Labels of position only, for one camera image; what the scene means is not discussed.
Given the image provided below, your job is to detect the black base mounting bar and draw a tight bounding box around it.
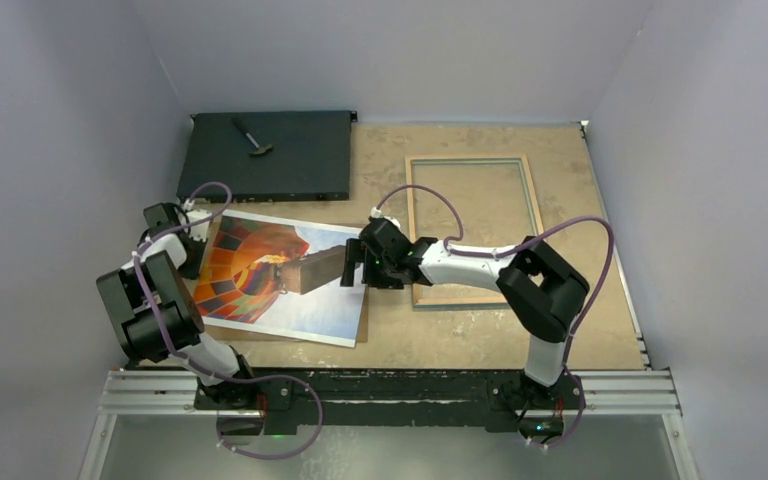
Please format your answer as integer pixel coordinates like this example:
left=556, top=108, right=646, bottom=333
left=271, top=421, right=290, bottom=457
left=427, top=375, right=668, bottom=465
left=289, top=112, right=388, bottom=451
left=194, top=368, right=586, bottom=436

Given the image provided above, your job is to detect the small black hammer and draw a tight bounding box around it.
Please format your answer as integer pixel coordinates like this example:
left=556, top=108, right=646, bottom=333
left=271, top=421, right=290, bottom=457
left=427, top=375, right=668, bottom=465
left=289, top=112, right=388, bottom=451
left=231, top=117, right=274, bottom=157

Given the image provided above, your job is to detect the hot air balloon photo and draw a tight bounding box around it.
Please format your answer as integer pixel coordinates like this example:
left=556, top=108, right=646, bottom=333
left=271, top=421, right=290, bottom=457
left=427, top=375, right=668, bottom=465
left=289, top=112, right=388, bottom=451
left=194, top=209, right=371, bottom=348

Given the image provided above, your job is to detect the aluminium rail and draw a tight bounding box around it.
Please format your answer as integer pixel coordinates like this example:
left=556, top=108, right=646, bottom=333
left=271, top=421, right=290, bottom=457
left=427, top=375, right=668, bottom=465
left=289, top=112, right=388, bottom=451
left=98, top=369, right=682, bottom=416

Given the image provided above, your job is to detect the dark flat box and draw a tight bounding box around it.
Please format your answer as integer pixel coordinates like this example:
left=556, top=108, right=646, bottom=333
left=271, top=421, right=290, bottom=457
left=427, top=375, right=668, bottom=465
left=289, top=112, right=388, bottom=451
left=176, top=110, right=358, bottom=203

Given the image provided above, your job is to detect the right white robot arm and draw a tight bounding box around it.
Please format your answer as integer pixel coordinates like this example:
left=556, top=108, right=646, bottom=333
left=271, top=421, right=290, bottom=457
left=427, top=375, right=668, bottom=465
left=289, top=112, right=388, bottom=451
left=341, top=217, right=593, bottom=407

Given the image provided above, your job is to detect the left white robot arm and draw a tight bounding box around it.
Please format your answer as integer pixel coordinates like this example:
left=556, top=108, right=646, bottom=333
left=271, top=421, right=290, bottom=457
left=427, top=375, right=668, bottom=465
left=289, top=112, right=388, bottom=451
left=96, top=202, right=258, bottom=409

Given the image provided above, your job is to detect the blue wooden picture frame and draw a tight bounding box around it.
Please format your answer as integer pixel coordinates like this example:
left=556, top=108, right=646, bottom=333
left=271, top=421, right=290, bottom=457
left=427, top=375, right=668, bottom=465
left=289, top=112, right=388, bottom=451
left=404, top=154, right=547, bottom=311

